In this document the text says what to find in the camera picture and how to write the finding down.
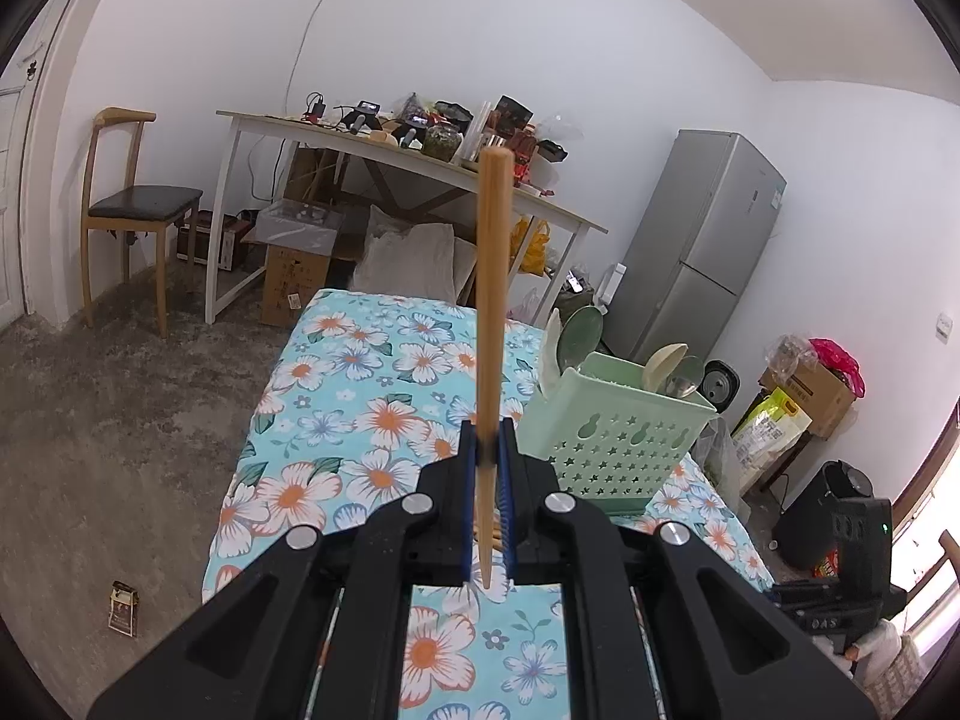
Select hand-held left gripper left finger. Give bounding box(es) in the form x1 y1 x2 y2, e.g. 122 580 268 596
86 420 481 720

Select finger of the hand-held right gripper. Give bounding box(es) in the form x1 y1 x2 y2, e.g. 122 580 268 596
766 577 852 614

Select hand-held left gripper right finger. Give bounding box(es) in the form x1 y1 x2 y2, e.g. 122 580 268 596
499 418 878 720

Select green plastic utensil holder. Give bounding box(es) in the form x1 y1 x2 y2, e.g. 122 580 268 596
517 351 719 517

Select single wooden chopstick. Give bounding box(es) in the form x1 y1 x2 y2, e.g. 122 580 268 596
472 148 517 590

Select person's right forearm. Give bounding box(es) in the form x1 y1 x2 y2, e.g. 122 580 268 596
859 634 927 710

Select person's right hand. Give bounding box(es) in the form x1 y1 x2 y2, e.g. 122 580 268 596
840 619 905 683

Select black floor bin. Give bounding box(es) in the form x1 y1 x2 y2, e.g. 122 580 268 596
772 459 875 571

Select open cardboard box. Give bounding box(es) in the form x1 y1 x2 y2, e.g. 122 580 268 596
757 360 856 440

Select blue floral tablecloth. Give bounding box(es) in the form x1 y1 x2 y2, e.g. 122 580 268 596
201 289 777 720

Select pink plastic bag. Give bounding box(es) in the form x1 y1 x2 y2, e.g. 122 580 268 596
806 337 865 400

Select clear plastic bag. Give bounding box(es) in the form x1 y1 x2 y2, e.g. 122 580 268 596
763 331 815 380

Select black rice cooker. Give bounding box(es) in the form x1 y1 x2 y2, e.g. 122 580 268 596
701 358 743 415

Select white standing appliance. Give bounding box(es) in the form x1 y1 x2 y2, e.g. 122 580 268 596
596 262 627 312

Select grey pillow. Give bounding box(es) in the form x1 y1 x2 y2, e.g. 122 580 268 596
352 204 458 305

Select yellow plastic bag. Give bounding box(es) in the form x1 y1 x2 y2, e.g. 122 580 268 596
511 216 550 275

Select brown cardboard box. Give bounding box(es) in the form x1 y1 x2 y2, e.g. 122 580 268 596
262 240 335 327

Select long white desk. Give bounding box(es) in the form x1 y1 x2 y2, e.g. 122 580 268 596
204 109 610 325

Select clear plastic bin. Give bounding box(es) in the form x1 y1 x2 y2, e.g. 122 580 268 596
241 199 346 256

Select grey refrigerator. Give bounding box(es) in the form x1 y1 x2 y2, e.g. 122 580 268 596
600 129 788 372

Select small packet on floor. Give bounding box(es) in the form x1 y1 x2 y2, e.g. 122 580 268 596
107 581 141 637

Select glass jar green contents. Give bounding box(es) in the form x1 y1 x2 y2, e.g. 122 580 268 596
424 124 464 162

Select small wooden crate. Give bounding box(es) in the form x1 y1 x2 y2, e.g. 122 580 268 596
176 210 252 271

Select red and black boxes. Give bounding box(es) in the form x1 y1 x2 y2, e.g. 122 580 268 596
491 95 541 185

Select wooden chair black seat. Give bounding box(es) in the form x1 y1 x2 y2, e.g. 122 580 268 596
81 106 205 338

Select white door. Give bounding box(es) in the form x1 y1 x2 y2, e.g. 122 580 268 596
0 45 46 331

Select light wooden chair frame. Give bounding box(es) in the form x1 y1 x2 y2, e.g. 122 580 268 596
904 529 960 638

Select black camera device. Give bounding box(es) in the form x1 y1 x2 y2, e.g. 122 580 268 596
341 99 383 134

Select white wall cable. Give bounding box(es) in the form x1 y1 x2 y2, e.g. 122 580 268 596
285 0 361 117

